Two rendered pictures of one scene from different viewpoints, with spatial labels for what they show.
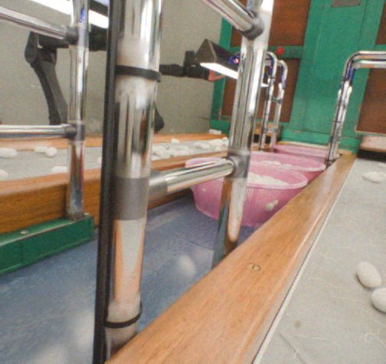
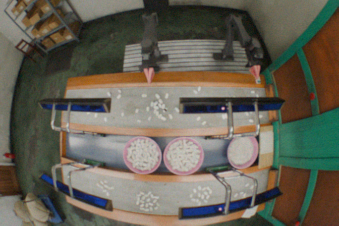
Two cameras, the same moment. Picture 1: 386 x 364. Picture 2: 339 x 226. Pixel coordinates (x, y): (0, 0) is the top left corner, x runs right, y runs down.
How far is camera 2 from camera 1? 121 cm
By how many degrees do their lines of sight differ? 72
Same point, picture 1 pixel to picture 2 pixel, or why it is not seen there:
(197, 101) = (300, 29)
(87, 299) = (95, 148)
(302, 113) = (285, 130)
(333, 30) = (329, 135)
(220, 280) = not seen: hidden behind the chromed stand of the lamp
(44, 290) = (94, 142)
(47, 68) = not seen: hidden behind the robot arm
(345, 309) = (99, 178)
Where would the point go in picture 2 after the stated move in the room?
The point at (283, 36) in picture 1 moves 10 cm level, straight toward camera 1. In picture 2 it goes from (322, 92) to (317, 97)
